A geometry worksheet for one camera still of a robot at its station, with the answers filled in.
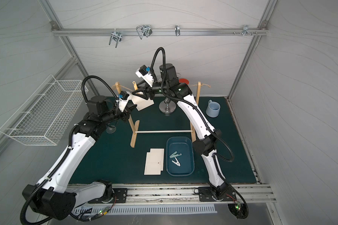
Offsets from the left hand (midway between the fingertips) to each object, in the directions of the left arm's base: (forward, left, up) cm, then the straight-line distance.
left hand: (132, 104), depth 71 cm
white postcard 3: (-9, -12, -34) cm, 38 cm away
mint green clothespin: (-13, -22, -32) cm, 41 cm away
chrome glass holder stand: (+29, -16, -33) cm, 47 cm away
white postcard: (+1, -5, +1) cm, 5 cm away
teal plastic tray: (-14, -26, -33) cm, 44 cm away
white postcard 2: (-17, -9, -35) cm, 40 cm away
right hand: (+3, -2, +8) cm, 9 cm away
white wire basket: (-5, +42, -3) cm, 42 cm away
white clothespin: (-18, -24, -33) cm, 45 cm away
